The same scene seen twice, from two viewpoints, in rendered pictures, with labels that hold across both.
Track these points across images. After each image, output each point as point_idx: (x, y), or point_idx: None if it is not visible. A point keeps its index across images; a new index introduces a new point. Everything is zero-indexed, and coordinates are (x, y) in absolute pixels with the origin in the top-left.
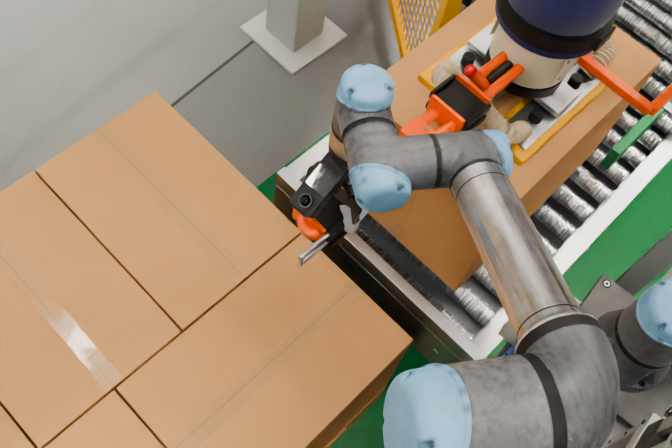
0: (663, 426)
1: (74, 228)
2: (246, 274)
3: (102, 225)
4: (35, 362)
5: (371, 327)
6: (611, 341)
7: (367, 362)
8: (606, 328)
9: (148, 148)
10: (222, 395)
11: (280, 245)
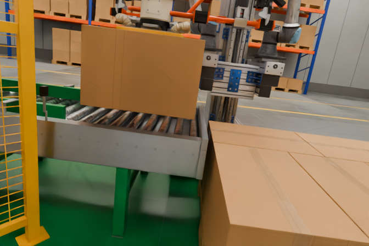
0: (239, 15)
1: (337, 197)
2: (248, 146)
3: (316, 189)
4: (366, 175)
5: (217, 125)
6: (213, 39)
7: (227, 124)
8: (211, 39)
9: (263, 198)
10: (281, 139)
11: (225, 144)
